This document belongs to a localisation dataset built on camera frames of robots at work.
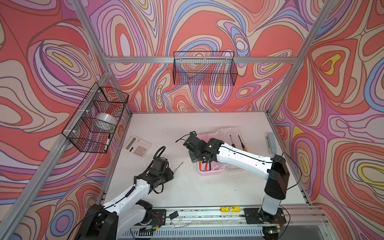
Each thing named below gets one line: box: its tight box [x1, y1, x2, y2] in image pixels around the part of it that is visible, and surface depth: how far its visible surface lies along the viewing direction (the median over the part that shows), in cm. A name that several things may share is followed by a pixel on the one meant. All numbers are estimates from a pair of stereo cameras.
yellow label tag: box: [220, 206, 241, 213], surface depth 76 cm
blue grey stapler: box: [265, 132, 277, 155], surface depth 98 cm
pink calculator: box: [124, 136, 152, 158], surface depth 100 cm
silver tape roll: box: [94, 112, 118, 126], surface depth 75 cm
